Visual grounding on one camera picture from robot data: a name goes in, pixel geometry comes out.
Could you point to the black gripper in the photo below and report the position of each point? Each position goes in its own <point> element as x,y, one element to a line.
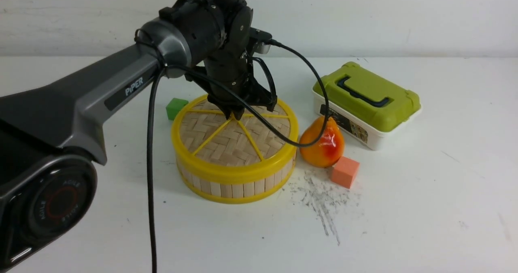
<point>236,74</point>

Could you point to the green cube block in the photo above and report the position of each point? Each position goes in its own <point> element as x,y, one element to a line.
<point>174,107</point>

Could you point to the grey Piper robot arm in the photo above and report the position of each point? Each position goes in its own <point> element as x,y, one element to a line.
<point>52,135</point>

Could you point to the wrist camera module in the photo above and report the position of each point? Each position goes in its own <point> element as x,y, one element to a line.
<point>258,42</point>

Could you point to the yellow bamboo steamer basket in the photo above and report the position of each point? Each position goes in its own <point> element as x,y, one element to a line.
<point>234,188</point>

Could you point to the green lidded white storage box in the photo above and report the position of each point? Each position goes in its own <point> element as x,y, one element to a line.
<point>370,108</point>

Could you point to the orange cube block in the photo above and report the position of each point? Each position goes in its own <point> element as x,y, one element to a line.
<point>344,172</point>

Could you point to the yellow woven bamboo steamer lid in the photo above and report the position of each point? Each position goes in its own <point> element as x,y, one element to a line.
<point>214,150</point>

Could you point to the orange yellow toy pear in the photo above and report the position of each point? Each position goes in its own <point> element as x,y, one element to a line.
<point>329,148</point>

